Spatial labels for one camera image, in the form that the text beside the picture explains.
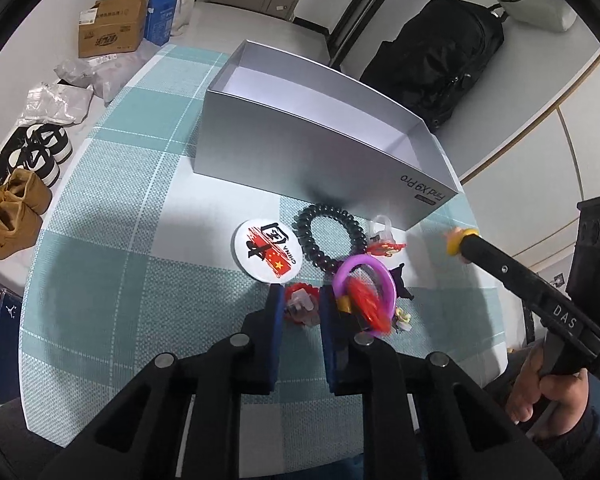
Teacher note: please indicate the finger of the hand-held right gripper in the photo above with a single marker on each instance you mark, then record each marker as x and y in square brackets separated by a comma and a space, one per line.
[510, 270]

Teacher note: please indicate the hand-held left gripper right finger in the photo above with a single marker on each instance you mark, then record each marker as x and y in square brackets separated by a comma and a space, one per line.
[331, 345]

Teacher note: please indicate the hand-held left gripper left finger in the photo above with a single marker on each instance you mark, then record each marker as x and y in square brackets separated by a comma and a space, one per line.
[276, 320]

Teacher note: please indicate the red flower hair clip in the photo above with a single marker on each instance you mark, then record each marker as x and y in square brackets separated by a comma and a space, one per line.
[300, 294]

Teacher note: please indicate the round white printed badge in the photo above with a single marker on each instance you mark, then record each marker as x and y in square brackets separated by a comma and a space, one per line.
[267, 250]

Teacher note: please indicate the black bow charm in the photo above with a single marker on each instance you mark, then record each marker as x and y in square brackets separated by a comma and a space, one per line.
[404, 280]

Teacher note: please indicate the clear clip with red charm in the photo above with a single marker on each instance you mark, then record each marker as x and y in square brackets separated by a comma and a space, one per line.
[380, 230]

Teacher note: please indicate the silver cardboard box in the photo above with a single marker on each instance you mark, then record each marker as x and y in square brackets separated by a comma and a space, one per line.
[305, 160]

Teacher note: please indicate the person's right hand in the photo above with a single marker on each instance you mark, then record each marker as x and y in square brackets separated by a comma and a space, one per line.
[545, 395]

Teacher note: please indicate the red tassel charm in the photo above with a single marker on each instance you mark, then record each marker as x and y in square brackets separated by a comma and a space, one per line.
[367, 300]

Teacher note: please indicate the small yellow flower charm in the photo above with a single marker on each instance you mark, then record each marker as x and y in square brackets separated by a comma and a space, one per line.
[402, 319]

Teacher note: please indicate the teal checkered tablecloth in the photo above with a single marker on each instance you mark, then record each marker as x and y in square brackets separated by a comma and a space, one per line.
[130, 285]

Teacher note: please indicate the black backpack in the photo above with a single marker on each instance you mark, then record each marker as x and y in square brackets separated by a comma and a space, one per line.
[445, 50]

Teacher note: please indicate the dark blue shoe box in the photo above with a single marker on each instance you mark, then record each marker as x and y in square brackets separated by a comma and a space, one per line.
[2, 330]

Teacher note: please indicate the brown suede boot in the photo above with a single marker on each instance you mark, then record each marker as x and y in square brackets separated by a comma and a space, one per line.
[27, 190]
[7, 232]

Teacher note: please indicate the grey plastic bag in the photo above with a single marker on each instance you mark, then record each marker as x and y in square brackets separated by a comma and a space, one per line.
[122, 80]
[77, 72]

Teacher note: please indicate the black and white sneaker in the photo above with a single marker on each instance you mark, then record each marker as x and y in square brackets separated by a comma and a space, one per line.
[32, 165]
[50, 141]

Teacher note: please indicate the clear plastic bags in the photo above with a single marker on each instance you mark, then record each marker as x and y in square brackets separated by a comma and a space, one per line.
[55, 105]

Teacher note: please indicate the blue carton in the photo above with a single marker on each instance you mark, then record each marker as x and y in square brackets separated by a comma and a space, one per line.
[161, 20]

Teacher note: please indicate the brown cardboard box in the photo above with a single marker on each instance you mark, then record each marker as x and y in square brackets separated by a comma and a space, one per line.
[115, 30]

